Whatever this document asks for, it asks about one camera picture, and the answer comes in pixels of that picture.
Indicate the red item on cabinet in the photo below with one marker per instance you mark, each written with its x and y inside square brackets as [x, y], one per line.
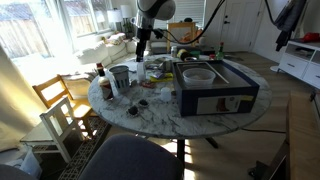
[310, 37]

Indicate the clear plastic round container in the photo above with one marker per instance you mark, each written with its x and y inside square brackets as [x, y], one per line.
[198, 77]

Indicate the round white marble table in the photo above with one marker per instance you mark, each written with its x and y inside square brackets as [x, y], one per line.
[163, 119]

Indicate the green glass bottle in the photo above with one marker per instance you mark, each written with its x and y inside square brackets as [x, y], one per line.
[220, 53]

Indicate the navy blue cardboard box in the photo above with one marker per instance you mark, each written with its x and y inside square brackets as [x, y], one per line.
[231, 91]

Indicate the white table lamp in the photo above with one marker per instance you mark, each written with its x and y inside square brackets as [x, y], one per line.
[115, 17]

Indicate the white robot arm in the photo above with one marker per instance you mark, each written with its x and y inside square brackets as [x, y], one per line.
[148, 12]

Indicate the yellow wooden kids chair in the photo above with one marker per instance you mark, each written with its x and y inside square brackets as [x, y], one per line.
[54, 89]

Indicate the grey patterned cup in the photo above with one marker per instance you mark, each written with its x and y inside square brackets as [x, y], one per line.
[121, 78]

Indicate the brown sauce bottle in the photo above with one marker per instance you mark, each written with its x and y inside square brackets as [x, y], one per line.
[104, 83]

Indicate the white sofa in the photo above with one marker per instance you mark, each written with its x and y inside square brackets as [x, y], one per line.
[112, 50]

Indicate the dark hanging jacket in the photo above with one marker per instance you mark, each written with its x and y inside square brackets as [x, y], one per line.
[287, 20]

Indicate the white wooden kids chair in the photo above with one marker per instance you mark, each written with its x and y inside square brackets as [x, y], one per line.
[55, 126]

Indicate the yellow package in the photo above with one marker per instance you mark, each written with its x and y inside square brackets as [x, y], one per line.
[161, 77]

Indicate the dark cupcake rear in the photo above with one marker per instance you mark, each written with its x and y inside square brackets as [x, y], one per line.
[143, 103]

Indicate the light wooden desk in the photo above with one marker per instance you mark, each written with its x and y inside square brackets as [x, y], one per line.
[299, 155]

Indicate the white plastic bottle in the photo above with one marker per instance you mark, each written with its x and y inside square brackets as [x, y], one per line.
[140, 72]

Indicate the white drawer cabinet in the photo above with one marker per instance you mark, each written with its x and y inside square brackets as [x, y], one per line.
[302, 60]

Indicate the small white cup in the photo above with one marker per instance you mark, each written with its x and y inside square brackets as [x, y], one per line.
[165, 94]

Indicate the white door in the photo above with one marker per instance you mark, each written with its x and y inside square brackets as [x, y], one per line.
[239, 21]

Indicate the wooden high chair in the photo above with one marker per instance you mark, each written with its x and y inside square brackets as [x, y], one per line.
[181, 34]

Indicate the dark cupcake front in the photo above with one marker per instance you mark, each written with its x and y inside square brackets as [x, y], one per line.
[133, 111]

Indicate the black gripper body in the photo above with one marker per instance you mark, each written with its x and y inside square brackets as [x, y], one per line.
[143, 35]

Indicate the dark cupcake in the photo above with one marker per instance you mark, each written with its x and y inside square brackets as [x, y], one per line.
[133, 111]
[143, 103]

